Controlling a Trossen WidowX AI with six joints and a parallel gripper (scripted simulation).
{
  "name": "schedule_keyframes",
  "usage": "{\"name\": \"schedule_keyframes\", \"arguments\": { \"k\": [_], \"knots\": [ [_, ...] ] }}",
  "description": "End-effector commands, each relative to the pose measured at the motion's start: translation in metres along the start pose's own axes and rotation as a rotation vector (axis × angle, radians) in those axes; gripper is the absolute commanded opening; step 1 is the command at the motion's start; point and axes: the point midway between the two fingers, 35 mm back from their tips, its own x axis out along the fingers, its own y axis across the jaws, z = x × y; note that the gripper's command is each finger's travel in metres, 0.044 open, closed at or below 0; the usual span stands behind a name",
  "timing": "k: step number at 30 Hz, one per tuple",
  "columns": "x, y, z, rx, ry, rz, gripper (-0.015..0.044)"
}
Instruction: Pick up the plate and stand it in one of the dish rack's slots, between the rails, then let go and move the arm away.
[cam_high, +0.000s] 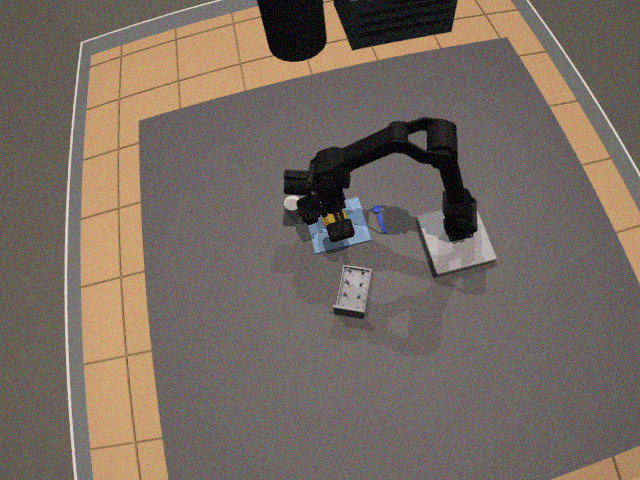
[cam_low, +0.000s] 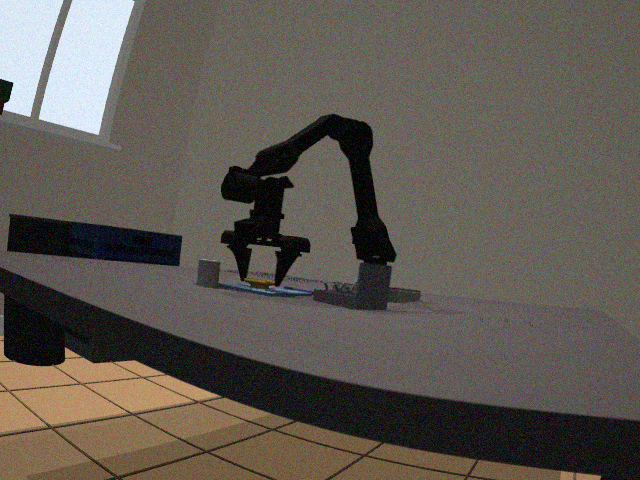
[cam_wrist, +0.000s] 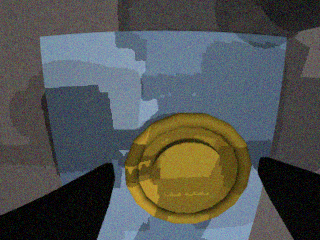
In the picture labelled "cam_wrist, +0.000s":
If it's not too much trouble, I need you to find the light blue flat mat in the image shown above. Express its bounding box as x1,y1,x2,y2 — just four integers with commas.
40,31,287,240

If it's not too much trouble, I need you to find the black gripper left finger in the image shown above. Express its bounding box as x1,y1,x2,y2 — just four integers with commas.
0,163,115,240

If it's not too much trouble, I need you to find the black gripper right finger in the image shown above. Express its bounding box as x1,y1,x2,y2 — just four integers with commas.
257,156,320,240

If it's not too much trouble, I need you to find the yellow plate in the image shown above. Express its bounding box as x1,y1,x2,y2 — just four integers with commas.
125,112,251,224

